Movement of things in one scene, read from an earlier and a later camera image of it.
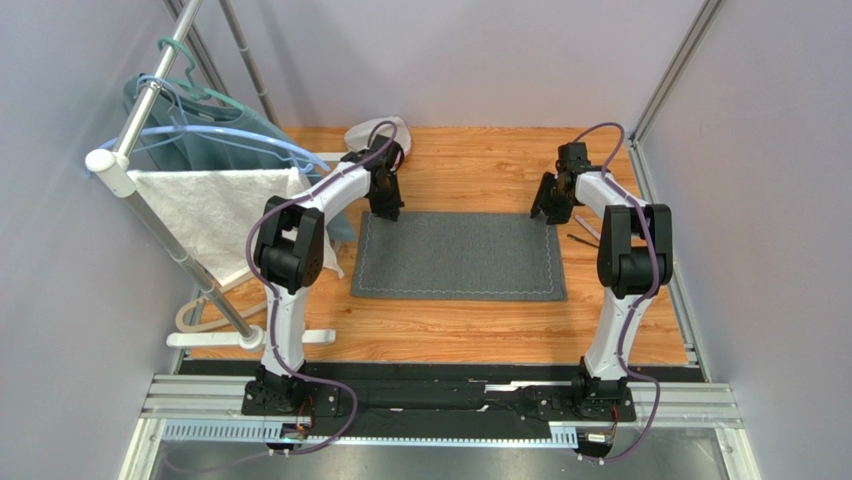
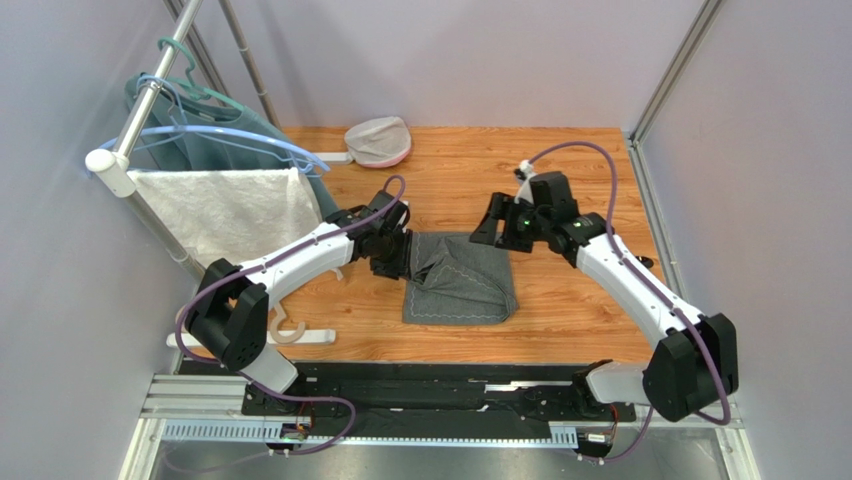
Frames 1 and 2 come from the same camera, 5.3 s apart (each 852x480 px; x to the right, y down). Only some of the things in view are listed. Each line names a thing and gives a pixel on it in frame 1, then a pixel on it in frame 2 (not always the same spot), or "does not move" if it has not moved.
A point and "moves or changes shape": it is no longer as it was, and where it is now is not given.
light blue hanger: [208, 129] does not move
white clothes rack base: [257, 343] does not move
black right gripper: [550, 202] → [504, 224]
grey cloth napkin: [459, 256] moves or changes shape
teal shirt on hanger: [177, 133] does not move
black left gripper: [391, 210] → [401, 267]
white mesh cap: [358, 137] does not move
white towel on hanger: [212, 211] does not move
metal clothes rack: [116, 167] does not move
